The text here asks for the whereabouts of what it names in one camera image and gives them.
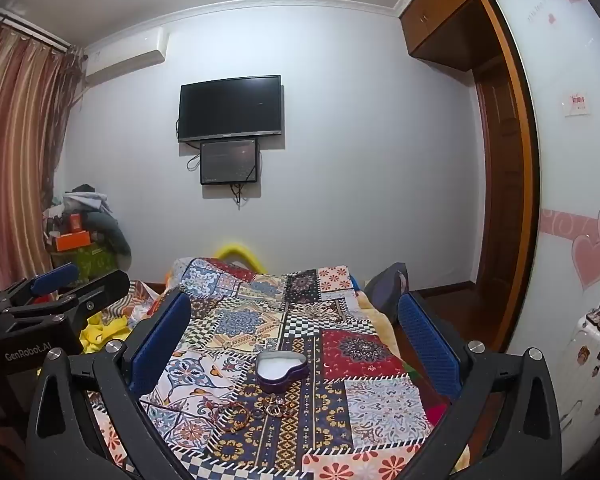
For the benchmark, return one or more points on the yellow padded rail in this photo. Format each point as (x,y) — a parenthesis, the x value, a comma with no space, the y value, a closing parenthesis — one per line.
(235,248)

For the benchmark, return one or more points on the yellow cloth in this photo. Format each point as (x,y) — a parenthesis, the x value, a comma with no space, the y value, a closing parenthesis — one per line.
(105,330)

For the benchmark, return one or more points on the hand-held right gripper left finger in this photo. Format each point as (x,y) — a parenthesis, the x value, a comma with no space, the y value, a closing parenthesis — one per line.
(160,345)

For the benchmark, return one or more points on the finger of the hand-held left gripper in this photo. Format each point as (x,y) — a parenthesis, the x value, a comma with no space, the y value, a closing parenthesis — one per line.
(105,290)
(55,276)

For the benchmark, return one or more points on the green patterned box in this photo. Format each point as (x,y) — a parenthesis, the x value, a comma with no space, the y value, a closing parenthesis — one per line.
(92,260)

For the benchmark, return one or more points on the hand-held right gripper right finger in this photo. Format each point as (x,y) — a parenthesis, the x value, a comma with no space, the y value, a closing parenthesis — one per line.
(427,345)

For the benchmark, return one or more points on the white air conditioner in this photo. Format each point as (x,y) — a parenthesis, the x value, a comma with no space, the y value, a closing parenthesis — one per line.
(125,55)

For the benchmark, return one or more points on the wooden door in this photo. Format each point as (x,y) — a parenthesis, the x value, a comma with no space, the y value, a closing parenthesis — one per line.
(500,185)

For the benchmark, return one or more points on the purple heart-shaped tin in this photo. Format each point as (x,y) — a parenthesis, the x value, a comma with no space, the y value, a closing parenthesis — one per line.
(280,367)

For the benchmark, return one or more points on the wooden overhead cabinet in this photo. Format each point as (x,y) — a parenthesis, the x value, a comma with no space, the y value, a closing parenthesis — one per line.
(440,15)

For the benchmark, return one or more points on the grey garment pile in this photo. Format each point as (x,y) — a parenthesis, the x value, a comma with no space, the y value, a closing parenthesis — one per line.
(102,220)

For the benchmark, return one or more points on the black wall television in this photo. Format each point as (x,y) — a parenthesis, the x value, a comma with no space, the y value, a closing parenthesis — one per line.
(230,107)

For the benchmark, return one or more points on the white curtain rail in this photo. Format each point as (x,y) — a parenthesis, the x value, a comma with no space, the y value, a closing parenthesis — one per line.
(30,27)

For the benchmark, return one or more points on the striped brown curtain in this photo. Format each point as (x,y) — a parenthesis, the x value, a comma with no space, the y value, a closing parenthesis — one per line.
(15,160)

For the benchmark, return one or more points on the dark bag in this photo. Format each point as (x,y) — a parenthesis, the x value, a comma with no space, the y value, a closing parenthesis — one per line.
(382,285)

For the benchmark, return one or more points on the orange box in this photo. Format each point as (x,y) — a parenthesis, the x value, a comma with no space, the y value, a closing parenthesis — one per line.
(71,241)

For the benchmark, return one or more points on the white stickered suitcase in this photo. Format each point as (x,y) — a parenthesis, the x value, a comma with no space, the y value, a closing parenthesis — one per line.
(585,360)

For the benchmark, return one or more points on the yellow fleece blanket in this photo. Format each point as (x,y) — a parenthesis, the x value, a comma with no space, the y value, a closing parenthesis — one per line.
(367,310)

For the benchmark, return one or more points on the patchwork printed blanket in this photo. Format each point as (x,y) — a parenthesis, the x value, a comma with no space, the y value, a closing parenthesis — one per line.
(300,320)

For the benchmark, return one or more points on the small black wall monitor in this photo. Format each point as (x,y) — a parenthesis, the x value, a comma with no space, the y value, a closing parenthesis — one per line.
(229,162)

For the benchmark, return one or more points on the red white door sticker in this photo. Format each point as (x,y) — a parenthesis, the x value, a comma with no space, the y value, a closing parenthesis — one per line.
(576,104)

